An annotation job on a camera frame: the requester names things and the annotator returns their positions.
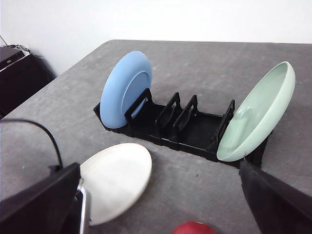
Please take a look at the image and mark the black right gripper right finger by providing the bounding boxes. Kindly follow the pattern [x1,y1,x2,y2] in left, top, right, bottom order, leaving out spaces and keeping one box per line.
[239,161,312,234]

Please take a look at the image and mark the red orange pomegranate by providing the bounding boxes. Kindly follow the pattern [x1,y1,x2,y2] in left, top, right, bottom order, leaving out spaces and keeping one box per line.
[172,221,216,234]

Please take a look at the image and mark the white plate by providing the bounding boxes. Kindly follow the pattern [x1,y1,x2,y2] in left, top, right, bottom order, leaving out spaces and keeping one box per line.
[79,143,152,226]

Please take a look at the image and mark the mint green plate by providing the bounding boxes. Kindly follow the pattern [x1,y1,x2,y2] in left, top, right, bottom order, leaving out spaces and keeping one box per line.
[217,62,296,162]

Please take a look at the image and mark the black plate rack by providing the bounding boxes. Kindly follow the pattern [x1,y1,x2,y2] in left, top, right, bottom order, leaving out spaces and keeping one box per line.
[94,88,269,167]

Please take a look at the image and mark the blue plate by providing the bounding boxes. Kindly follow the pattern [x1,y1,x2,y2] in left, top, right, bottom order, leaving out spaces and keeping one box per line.
[100,51,152,128]

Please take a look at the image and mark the dark box in background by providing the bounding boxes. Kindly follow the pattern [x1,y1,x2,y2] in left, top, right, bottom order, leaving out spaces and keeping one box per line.
[0,44,57,116]

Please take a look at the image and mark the black cable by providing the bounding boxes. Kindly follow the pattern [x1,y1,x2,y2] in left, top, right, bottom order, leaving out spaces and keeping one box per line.
[0,118,63,167]

